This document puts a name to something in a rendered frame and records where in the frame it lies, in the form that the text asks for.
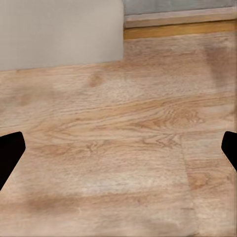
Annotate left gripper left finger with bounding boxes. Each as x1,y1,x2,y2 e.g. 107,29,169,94
0,131,26,191

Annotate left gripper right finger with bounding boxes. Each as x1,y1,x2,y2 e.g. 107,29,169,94
221,131,237,171

